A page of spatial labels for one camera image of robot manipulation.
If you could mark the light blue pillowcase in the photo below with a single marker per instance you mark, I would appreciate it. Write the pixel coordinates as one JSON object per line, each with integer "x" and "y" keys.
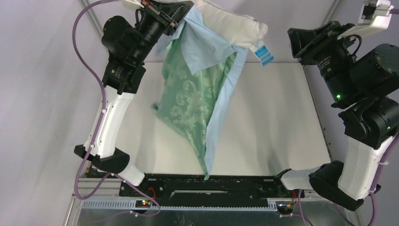
{"x": 200, "y": 72}

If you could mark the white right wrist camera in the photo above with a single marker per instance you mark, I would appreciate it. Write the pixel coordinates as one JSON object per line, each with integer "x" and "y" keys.
{"x": 375, "y": 17}

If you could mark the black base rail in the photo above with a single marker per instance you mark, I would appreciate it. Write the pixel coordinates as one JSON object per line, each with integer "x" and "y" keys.
{"x": 191, "y": 191}

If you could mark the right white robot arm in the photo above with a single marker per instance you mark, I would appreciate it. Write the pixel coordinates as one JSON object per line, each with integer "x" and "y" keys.
{"x": 360, "y": 88}

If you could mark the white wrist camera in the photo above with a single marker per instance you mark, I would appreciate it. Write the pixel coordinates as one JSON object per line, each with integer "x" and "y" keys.
{"x": 133, "y": 4}
{"x": 375, "y": 17}

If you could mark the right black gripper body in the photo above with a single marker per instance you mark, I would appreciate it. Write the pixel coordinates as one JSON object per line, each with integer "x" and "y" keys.
{"x": 330, "y": 55}

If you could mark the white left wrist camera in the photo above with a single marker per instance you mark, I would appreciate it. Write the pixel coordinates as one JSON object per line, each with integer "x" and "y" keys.
{"x": 133, "y": 4}

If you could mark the white pillow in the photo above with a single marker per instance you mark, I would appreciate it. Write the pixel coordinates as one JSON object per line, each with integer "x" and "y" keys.
{"x": 239, "y": 30}

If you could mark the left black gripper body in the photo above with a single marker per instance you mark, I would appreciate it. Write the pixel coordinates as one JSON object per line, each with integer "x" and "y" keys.
{"x": 154, "y": 21}

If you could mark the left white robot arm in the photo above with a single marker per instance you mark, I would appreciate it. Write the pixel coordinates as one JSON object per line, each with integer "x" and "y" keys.
{"x": 119, "y": 85}

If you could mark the aluminium frame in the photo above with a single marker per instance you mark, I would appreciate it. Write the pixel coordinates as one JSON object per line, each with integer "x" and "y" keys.
{"x": 327, "y": 189}

